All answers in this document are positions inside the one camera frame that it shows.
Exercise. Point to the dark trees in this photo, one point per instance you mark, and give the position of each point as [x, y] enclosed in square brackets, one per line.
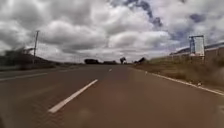
[100, 61]

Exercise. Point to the utility pole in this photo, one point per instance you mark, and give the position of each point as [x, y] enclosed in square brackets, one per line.
[35, 45]

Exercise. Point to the white signboard on posts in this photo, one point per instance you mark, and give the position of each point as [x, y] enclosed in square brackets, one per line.
[199, 46]

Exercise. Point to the long low building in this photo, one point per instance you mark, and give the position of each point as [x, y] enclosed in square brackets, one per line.
[203, 50]

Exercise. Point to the dark bushy embankment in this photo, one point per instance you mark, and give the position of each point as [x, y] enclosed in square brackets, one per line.
[20, 59]

